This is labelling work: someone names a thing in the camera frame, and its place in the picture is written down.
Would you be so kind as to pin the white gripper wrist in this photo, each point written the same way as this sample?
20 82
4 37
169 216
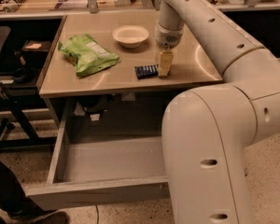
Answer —
167 38

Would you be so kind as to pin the dark blue rxbar wrapper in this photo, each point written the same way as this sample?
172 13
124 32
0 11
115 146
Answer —
146 71

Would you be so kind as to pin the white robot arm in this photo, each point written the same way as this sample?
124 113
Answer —
205 130

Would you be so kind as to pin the grey cabinet with tan top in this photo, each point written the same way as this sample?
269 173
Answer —
191 66

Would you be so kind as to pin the open grey top drawer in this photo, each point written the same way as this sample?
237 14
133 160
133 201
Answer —
117 159

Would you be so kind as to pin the white paper bowl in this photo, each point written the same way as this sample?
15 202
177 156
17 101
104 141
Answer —
130 36

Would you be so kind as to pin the black device under table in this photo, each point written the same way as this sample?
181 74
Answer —
95 104

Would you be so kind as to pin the green snack bag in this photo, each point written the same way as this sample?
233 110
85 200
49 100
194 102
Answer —
86 55

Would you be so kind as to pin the dark shoe and leg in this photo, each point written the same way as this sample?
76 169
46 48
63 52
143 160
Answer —
18 206

